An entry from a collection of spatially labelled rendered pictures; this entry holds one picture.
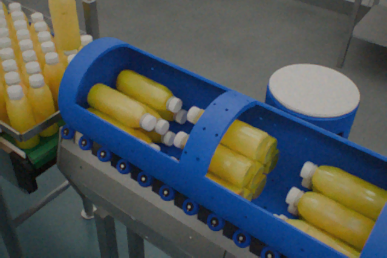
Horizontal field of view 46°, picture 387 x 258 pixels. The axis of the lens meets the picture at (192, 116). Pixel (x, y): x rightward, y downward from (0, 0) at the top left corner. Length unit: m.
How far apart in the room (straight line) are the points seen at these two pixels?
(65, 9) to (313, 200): 0.79
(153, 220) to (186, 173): 0.28
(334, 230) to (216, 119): 0.34
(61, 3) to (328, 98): 0.81
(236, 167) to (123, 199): 0.41
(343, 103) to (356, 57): 2.42
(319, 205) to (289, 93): 0.49
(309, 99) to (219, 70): 2.02
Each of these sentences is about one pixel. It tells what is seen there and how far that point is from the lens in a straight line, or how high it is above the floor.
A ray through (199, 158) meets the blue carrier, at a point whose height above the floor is 1.16.
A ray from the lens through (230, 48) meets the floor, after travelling 3.68.
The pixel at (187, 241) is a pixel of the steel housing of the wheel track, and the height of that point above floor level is 0.86.
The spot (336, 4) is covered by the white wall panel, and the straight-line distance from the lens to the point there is 4.43.
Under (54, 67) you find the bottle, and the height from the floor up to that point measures 1.07.
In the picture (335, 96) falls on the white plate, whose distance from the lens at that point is 1.44.
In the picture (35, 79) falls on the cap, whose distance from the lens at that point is 1.36.
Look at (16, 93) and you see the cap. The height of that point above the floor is 1.09.
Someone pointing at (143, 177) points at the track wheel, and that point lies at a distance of 1.20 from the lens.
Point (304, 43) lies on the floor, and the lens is 3.88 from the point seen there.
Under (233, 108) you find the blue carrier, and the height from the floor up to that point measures 1.23.
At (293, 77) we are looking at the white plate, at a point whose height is 1.04.
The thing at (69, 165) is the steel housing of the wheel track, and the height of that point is 0.86.
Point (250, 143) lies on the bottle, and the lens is 1.00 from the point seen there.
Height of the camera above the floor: 1.84
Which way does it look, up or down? 39 degrees down
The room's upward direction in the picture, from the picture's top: 3 degrees clockwise
